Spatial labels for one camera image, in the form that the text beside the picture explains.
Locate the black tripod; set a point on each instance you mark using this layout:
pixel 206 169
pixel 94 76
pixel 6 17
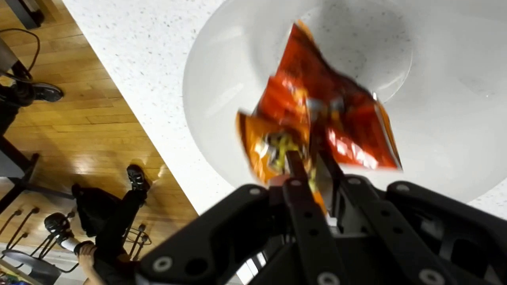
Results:
pixel 52 226

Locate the person in black trousers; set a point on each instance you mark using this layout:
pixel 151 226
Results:
pixel 108 215

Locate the orange snack packet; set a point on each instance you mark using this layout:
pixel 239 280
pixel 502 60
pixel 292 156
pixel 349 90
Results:
pixel 326 104

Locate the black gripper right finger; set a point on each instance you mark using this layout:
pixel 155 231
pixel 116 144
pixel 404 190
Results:
pixel 390 231

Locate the clear plastic bowl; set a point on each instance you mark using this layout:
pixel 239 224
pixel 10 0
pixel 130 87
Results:
pixel 227 104

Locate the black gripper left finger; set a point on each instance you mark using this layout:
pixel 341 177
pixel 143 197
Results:
pixel 311 231

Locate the black stand base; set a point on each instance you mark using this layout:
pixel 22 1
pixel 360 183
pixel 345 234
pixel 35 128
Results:
pixel 37 91

